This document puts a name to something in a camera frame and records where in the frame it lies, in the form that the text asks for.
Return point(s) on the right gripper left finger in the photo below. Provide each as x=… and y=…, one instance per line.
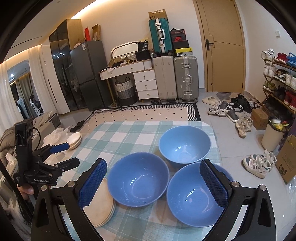
x=48, y=222

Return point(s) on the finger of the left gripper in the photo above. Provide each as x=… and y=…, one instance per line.
x=59, y=148
x=66, y=165

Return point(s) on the large cream plate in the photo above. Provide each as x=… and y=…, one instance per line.
x=102, y=206

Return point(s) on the blue bowl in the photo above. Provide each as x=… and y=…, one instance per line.
x=183, y=145
x=190, y=200
x=138, y=179

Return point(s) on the blue bowl front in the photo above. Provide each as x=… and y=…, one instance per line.
x=138, y=179

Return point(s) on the blue bowl back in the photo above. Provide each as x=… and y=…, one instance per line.
x=183, y=145

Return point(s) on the person's left hand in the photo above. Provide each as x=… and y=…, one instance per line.
x=26, y=190

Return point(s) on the white plastic bag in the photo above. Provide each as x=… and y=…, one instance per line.
x=58, y=136

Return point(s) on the small white bowl upper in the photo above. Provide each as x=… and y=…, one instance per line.
x=74, y=138

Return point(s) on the white green sneakers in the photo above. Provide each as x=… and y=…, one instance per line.
x=260, y=164

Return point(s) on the cardboard box with cat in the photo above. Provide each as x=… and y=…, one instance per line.
x=286, y=159

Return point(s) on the woven laundry basket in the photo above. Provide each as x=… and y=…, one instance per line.
x=126, y=92

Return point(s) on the white trash bin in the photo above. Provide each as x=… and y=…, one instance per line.
x=273, y=134

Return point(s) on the dark grey refrigerator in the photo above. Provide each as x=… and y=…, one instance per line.
x=89, y=60

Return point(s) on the small brown cardboard box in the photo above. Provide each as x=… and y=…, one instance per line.
x=260, y=119

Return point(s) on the teal checked tablecloth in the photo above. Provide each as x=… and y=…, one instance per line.
x=113, y=140

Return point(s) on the black glass cabinet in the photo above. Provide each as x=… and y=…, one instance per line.
x=62, y=42

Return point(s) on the white dressing table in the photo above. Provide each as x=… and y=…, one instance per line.
x=141, y=72

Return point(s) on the oval mirror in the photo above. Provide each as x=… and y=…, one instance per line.
x=125, y=50

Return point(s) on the shoe rack with shoes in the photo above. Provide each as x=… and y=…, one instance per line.
x=279, y=85

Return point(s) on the beige suitcase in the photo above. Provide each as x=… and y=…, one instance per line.
x=165, y=77

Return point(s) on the silver suitcase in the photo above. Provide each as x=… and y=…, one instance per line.
x=187, y=79

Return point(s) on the teal suitcase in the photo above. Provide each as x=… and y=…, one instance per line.
x=161, y=38

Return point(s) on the stack of shoe boxes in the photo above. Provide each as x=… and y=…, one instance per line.
x=180, y=43

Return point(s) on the tan wooden door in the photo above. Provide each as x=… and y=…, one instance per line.
x=223, y=45

